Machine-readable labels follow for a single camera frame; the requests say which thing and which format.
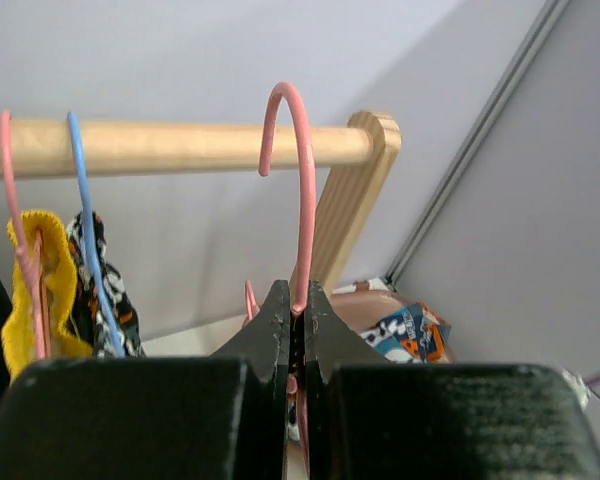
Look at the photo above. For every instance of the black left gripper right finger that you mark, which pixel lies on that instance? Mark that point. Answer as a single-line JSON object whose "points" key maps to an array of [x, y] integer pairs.
{"points": [[369, 418]]}

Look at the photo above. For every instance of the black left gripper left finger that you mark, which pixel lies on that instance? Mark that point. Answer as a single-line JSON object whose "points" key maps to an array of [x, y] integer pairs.
{"points": [[222, 416]]}

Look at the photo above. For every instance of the blue orange patterned shorts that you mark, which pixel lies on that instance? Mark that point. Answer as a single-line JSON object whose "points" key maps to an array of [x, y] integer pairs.
{"points": [[405, 336]]}

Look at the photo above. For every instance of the pink wire hanger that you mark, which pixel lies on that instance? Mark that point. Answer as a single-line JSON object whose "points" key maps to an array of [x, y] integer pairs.
{"points": [[285, 91], [30, 264]]}

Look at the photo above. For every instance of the camouflage orange black shorts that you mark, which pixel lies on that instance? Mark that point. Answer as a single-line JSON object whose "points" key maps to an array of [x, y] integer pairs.
{"points": [[88, 318]]}

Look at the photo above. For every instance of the yellow shorts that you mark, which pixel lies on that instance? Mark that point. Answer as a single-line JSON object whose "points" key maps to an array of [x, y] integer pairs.
{"points": [[60, 276]]}

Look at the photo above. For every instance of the blue wire hanger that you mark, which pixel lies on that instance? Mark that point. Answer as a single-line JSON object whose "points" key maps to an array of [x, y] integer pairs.
{"points": [[88, 234]]}

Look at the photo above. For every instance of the wooden clothes rack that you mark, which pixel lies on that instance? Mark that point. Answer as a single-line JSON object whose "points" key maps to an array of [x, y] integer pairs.
{"points": [[359, 156]]}

